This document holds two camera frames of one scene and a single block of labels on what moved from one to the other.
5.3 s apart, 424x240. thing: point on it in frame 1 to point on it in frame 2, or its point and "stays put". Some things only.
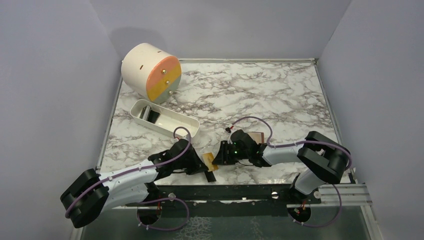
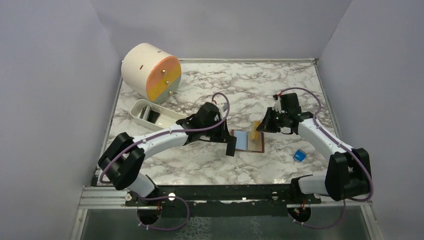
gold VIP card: [208, 158] to [254, 133]
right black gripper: [224, 158] to [266, 125]
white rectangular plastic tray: [162, 119] stays put
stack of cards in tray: [147, 114] stays put
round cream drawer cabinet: [152, 71] stays put
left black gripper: [197, 164] to [223, 134]
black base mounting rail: [226, 200] stays put
